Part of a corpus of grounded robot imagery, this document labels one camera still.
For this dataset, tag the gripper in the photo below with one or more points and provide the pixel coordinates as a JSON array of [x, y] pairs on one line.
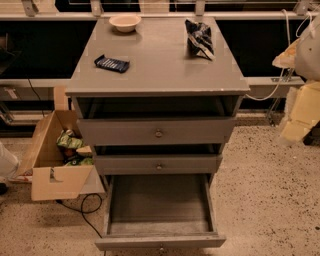
[[309, 55]]

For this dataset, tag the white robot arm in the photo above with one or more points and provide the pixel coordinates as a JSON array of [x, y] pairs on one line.
[[307, 60]]

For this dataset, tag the grey drawer cabinet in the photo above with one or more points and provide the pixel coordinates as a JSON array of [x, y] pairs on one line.
[[163, 82]]

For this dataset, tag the grey top drawer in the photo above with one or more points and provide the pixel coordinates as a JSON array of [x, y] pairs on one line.
[[117, 132]]

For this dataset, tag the grey middle drawer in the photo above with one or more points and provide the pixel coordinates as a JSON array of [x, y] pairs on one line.
[[157, 164]]

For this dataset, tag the grey open bottom drawer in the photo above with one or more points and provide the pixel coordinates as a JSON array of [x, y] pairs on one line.
[[159, 211]]

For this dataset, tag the green snack bag in box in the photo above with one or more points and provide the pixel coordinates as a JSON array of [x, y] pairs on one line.
[[79, 161]]

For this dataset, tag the green chip bag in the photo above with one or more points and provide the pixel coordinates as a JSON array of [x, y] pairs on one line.
[[67, 139]]

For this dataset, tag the beige bowl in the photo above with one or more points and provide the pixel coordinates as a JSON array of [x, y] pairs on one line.
[[125, 23]]

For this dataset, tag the cardboard box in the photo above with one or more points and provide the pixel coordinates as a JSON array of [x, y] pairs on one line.
[[51, 179]]

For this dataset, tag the white cloth at left edge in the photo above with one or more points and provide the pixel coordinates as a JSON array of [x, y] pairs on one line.
[[8, 162]]

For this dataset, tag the metal window rail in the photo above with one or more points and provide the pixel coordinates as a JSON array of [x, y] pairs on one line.
[[256, 15]]

